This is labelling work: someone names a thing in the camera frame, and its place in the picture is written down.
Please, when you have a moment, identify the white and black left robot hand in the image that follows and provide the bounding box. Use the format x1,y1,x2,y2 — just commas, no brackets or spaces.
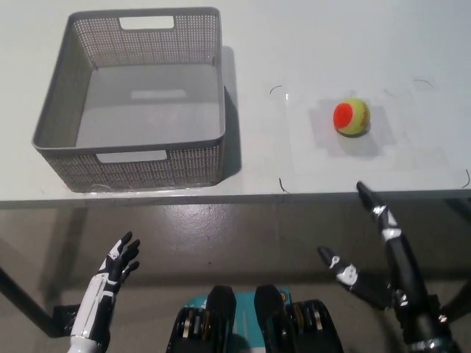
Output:
69,230,142,341

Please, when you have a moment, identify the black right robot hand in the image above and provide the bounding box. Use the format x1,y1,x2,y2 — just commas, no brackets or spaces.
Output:
316,181,439,329

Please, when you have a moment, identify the orange and yellow tennis ball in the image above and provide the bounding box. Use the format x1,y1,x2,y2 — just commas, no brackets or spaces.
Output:
333,98,371,138

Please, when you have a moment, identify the clear plastic sheet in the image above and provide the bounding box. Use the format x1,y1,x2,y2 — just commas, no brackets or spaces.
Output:
282,90,469,187

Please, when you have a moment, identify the grey perforated plastic basket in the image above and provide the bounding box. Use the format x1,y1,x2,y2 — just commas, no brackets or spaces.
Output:
32,6,227,193

